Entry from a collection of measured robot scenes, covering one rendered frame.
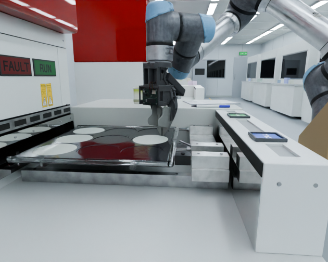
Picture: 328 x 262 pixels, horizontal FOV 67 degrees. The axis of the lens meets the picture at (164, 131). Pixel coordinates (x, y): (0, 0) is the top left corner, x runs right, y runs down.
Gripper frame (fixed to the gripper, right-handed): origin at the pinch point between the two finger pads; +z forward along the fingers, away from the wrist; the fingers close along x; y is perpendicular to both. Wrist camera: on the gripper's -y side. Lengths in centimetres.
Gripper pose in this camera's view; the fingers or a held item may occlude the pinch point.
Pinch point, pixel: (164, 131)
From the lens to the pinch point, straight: 75.0
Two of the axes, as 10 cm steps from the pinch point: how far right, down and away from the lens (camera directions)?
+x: 8.1, 1.3, -5.7
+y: -5.9, 1.7, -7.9
